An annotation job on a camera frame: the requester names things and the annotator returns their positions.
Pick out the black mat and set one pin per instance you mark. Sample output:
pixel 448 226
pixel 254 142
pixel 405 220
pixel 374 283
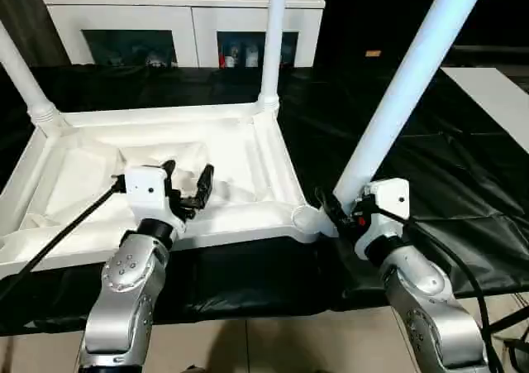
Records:
pixel 434 162

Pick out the black cabinet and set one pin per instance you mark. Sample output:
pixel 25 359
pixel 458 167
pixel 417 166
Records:
pixel 475 9

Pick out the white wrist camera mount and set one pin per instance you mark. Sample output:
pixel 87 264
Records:
pixel 388 203
pixel 146 191

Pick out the white flat board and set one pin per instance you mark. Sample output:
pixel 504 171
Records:
pixel 492 100

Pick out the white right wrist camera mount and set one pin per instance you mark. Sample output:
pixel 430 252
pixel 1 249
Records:
pixel 388 203

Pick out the grey curtain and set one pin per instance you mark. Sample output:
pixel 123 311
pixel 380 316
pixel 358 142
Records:
pixel 25 17

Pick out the white cabinet with glass doors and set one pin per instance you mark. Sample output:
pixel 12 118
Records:
pixel 124 9

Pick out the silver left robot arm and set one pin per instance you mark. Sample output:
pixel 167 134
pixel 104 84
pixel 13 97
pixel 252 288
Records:
pixel 124 298

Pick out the black stand leg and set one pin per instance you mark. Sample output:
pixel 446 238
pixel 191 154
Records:
pixel 510 323

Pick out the small red white container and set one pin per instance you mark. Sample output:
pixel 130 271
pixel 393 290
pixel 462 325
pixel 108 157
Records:
pixel 227 58

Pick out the small tan label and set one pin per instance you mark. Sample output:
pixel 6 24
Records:
pixel 373 53

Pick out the white plastic table leg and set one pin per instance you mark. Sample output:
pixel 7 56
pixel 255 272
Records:
pixel 409 79
pixel 25 79
pixel 273 38

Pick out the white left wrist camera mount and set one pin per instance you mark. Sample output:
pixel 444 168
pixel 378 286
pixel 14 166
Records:
pixel 146 191

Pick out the dark rounded robot foot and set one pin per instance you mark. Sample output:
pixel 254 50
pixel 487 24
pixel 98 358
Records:
pixel 194 369

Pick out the white plastic table top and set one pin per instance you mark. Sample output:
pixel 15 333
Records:
pixel 248 149

